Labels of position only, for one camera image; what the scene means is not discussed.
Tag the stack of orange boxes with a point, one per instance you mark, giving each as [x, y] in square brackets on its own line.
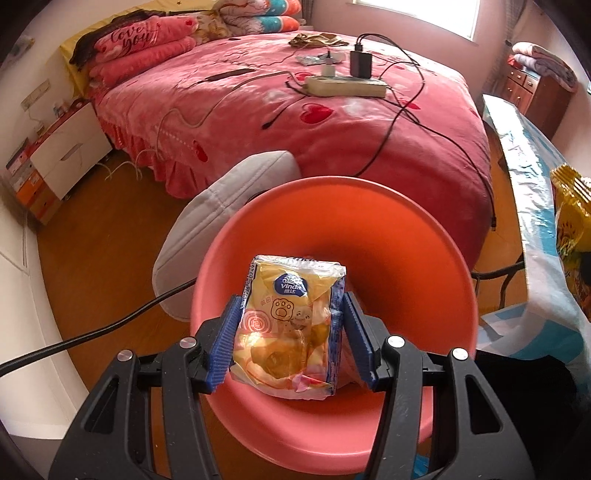
[32, 194]

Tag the white charger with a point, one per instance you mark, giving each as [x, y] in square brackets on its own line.
[328, 69]

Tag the small silver packet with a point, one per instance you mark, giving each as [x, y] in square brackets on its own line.
[309, 59]

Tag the white panelled wardrobe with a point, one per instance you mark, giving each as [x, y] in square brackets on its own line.
[27, 346]

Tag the white power strip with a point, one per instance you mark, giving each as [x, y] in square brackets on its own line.
[346, 85]

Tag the folded blanket on cabinet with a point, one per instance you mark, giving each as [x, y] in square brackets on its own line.
[540, 60]

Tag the white nightstand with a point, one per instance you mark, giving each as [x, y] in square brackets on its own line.
[69, 147]

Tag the patterned curtain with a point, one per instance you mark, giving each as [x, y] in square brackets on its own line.
[308, 11]
[498, 37]

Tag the black metal table frame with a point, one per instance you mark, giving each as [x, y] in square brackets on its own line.
[498, 277]

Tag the window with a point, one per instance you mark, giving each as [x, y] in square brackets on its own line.
[415, 14]

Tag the wall socket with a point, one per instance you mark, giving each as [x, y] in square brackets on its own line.
[34, 94]

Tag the folded pink blanket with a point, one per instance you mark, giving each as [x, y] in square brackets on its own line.
[138, 46]

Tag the pink bed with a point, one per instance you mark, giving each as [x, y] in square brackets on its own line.
[323, 129]

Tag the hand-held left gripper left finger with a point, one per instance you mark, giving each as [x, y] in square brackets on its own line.
[224, 341]

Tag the floral rolled quilt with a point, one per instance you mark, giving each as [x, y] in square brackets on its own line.
[281, 5]
[277, 23]

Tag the yellow green snack bag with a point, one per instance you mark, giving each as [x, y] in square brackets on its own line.
[572, 221]

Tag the wooden cabinet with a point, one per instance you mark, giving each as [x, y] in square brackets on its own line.
[531, 97]

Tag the pink plastic basin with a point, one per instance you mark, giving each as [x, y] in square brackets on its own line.
[369, 230]

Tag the gold wrapper on bed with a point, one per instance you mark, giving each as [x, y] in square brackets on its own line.
[314, 39]

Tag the yellow floral pillow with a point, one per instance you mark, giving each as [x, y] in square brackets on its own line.
[212, 25]

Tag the yellow tissue packet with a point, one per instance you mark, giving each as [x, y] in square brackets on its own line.
[281, 323]

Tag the grey padded cushion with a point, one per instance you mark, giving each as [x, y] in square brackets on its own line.
[221, 194]

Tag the small wall fixture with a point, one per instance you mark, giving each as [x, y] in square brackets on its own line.
[21, 48]

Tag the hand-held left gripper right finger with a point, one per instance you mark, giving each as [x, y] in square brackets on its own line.
[360, 337]

